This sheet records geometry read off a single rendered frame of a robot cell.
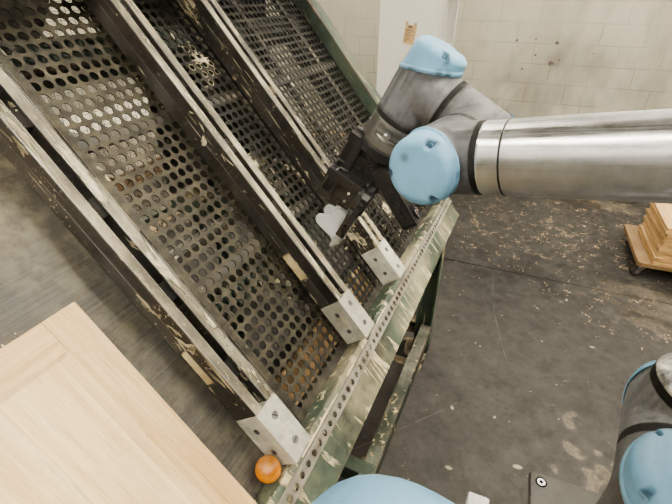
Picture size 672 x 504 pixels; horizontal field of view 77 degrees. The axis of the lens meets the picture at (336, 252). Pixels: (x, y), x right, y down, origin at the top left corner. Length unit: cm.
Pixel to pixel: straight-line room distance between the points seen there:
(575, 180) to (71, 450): 73
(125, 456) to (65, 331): 22
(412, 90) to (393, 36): 366
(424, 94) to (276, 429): 64
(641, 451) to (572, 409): 181
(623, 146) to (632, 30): 517
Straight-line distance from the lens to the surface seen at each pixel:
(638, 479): 60
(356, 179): 66
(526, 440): 222
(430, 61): 58
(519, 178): 43
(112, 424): 80
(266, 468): 90
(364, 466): 178
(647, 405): 71
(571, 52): 552
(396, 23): 423
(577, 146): 41
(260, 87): 131
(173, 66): 114
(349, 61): 190
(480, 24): 551
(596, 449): 232
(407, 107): 59
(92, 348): 80
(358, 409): 108
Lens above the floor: 170
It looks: 32 degrees down
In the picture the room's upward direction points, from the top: straight up
